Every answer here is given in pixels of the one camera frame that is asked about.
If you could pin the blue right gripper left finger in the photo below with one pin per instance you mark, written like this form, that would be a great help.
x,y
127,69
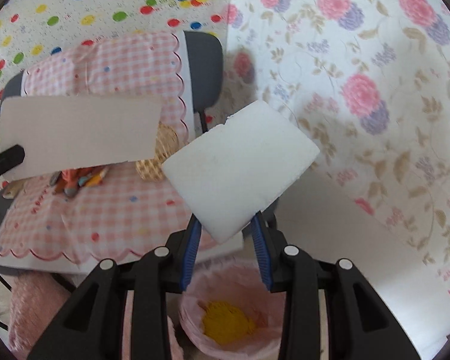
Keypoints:
x,y
188,252

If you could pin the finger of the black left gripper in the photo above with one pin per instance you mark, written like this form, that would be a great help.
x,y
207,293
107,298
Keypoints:
x,y
11,158

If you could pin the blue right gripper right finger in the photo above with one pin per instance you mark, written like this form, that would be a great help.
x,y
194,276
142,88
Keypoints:
x,y
263,256

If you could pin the grey cardboard sheet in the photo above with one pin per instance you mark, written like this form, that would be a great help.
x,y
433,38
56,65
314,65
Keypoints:
x,y
69,132

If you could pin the white foam block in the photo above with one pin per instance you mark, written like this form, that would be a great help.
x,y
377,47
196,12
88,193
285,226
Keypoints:
x,y
236,169

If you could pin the pink lined trash bin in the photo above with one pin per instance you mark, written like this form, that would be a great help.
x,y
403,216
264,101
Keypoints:
x,y
228,313

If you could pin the pink gingham cloth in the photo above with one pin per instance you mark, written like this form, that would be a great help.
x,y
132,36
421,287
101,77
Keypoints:
x,y
124,217

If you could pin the colourful snack wrappers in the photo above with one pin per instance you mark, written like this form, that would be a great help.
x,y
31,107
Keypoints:
x,y
69,182

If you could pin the woven straw coaster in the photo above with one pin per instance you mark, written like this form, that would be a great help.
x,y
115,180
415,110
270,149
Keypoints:
x,y
167,143

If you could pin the pink fuzzy trousers leg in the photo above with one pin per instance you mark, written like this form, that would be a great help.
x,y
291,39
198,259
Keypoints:
x,y
35,300

